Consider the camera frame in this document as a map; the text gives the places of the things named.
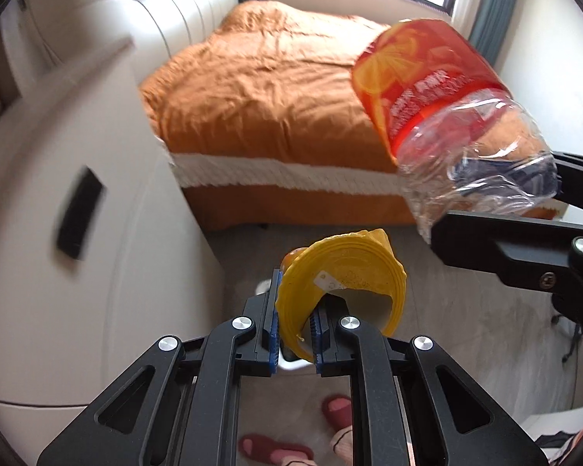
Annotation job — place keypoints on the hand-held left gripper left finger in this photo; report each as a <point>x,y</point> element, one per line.
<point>273,330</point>

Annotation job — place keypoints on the white cabinet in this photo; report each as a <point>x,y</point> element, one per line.
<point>102,301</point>

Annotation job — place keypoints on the yellow paper cup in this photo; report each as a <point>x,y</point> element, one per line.
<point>340,262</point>

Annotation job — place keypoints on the white padded headboard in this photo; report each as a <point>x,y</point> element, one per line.
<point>184,0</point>

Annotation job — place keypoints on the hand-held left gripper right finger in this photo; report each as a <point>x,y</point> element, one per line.
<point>316,344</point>

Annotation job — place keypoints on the white bin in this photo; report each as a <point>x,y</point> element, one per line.
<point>294,365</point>

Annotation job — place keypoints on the orange label plastic bottle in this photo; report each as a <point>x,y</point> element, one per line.
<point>418,82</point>

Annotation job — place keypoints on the bed with orange cover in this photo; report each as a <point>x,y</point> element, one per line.
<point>272,82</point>

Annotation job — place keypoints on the person's foot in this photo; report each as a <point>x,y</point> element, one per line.
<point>342,446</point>
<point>299,460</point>

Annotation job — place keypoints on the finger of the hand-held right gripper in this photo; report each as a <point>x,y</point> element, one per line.
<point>490,247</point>
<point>580,179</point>

